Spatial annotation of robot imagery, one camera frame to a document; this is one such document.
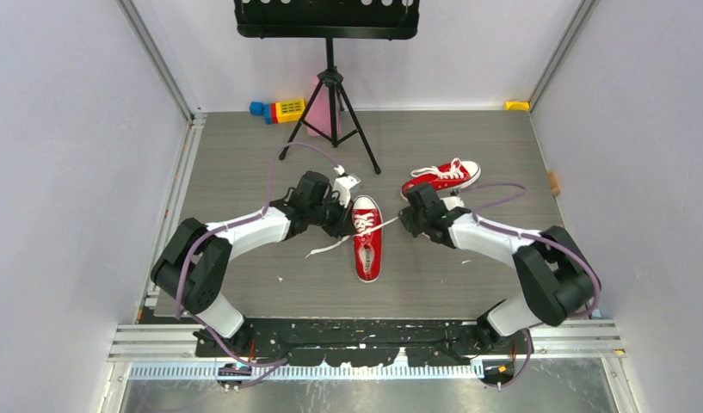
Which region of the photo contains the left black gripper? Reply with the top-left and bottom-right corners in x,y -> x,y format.
307,192 -> 355,239

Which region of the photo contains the red sneaker with laces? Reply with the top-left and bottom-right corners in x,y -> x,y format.
304,194 -> 401,285

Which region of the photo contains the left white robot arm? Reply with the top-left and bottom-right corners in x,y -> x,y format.
150,171 -> 361,356

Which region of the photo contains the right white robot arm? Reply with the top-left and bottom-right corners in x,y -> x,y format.
398,183 -> 601,354

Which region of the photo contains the red sneaker far right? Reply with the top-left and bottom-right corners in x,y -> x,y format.
400,157 -> 482,199

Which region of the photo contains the black music stand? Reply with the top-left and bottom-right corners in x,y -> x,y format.
234,0 -> 420,175

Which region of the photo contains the pink foam block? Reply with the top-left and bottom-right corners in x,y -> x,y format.
305,77 -> 331,137

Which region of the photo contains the colourful toy block stack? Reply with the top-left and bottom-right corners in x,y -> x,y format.
249,99 -> 305,125

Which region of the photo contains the yellow corner object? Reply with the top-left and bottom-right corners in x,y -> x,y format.
503,101 -> 530,112

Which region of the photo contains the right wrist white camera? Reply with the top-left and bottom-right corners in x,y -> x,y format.
441,196 -> 465,211

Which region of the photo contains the wrist white camera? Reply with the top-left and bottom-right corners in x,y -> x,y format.
441,196 -> 465,211
332,164 -> 361,207

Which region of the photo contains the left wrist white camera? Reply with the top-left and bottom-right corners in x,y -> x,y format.
332,164 -> 361,207

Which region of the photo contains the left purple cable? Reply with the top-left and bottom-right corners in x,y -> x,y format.
174,141 -> 343,390

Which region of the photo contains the small brown wall block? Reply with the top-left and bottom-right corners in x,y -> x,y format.
546,170 -> 561,196

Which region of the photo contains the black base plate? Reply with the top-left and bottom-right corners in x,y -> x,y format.
194,318 -> 533,367

